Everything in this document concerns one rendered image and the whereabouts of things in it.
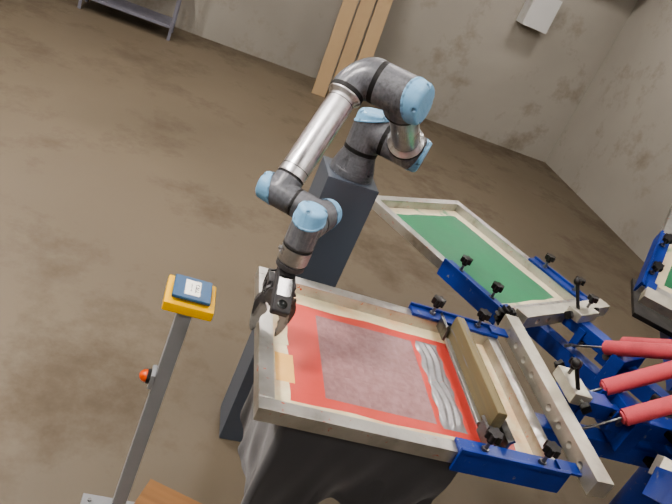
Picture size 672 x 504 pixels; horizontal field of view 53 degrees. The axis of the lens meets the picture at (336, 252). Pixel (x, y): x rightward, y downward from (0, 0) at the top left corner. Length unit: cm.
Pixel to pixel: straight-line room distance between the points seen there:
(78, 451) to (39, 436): 15
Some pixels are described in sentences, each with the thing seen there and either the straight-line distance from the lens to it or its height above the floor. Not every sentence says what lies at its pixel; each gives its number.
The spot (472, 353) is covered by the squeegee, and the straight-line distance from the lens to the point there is 188.
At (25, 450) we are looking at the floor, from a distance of 260.
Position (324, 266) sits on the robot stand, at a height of 88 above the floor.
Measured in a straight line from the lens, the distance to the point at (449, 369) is 196.
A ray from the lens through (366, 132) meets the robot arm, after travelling 216.
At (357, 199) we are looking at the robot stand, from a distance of 220.
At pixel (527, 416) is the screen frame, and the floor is 99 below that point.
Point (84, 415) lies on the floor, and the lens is 274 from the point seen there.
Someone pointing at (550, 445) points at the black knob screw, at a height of 106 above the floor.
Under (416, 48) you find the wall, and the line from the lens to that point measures 880.
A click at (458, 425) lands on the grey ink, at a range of 177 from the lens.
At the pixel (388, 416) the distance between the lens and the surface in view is 167.
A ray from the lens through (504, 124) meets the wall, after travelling 946.
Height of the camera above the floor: 193
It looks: 26 degrees down
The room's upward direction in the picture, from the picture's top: 24 degrees clockwise
